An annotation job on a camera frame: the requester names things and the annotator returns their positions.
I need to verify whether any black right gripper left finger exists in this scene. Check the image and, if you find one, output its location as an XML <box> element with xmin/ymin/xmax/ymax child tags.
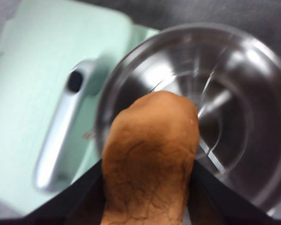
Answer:
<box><xmin>14</xmin><ymin>160</ymin><xmax>106</xmax><ymax>225</ymax></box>

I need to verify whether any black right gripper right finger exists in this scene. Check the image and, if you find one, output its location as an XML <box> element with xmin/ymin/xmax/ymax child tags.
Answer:
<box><xmin>187</xmin><ymin>160</ymin><xmax>281</xmax><ymax>225</ymax></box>

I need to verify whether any mint green steamer pot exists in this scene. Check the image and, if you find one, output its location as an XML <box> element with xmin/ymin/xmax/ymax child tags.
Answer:
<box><xmin>95</xmin><ymin>22</ymin><xmax>281</xmax><ymax>225</ymax></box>

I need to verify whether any brown potato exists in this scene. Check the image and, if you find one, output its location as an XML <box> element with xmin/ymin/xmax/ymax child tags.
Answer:
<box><xmin>101</xmin><ymin>90</ymin><xmax>200</xmax><ymax>225</ymax></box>

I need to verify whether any silver press lid handle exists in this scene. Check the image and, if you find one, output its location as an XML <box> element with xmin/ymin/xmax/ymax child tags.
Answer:
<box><xmin>32</xmin><ymin>60</ymin><xmax>109</xmax><ymax>194</ymax></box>

